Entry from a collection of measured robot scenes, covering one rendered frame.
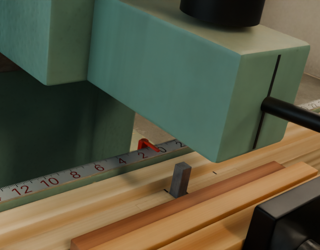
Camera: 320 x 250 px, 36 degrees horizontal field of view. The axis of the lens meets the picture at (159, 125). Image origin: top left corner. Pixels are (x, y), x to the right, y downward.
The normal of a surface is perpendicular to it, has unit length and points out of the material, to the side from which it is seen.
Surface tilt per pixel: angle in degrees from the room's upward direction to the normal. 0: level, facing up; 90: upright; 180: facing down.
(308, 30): 90
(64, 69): 90
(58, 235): 0
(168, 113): 90
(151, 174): 0
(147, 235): 0
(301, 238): 90
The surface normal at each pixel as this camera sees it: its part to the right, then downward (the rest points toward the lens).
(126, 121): 0.65, 0.42
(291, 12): -0.71, 0.21
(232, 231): 0.15, -0.89
